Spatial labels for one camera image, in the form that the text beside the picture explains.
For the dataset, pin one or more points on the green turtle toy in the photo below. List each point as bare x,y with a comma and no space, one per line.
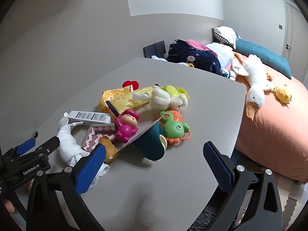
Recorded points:
175,128

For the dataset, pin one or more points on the white goose plush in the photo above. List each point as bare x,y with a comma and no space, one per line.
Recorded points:
252,77

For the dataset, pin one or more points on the checkered pillow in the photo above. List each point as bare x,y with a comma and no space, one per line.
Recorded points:
226,35

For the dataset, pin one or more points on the amber plastic toy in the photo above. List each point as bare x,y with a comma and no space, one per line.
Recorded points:
110,150

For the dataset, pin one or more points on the white door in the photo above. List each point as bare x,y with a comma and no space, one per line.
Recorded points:
292,28

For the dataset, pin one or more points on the bed with orange sheet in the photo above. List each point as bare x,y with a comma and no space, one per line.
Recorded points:
276,134

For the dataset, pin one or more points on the yellow-green plastic toy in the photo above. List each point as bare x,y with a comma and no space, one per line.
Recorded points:
172,90

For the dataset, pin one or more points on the teal cup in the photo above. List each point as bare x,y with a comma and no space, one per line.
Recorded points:
149,145

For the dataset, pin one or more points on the long white carton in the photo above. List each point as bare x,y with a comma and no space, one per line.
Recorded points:
89,116

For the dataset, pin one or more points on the person's left hand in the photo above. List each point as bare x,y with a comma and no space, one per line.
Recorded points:
9,207

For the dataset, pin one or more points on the red heart toy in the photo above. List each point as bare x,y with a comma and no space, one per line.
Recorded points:
130,83

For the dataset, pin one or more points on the black white sock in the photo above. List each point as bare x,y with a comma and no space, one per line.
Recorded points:
229,75

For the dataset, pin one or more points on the white foam toy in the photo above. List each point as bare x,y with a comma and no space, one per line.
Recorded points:
158,98

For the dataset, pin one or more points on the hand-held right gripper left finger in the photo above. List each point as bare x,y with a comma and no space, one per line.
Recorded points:
92,168

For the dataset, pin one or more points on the light blue white cloth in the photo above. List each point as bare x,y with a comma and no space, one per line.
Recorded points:
158,58

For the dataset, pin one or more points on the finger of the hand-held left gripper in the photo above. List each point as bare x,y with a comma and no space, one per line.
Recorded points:
48,144
25,146

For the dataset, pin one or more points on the teal cushion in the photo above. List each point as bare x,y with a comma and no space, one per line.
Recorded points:
262,53

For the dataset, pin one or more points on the white blue dotted cloth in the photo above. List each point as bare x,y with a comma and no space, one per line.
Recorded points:
222,55

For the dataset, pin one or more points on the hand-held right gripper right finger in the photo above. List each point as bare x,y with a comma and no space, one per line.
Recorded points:
217,168

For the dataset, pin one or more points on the pink cloth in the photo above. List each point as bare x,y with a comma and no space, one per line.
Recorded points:
197,44

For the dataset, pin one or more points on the yellow dotted snack bag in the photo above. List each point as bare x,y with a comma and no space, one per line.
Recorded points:
113,93

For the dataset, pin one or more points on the red patterned white box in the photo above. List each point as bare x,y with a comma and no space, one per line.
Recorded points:
92,137

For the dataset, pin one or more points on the navy printed blanket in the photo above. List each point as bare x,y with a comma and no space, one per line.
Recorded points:
192,55

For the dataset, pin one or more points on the pink doll toy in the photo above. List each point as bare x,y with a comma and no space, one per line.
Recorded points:
126,127

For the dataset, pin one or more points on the yellow chick plush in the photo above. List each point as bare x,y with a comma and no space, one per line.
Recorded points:
282,93

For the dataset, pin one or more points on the pale yellow packet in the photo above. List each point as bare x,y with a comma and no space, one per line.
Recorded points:
125,102

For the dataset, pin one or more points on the foam floor mat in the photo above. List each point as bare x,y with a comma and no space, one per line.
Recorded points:
293,192

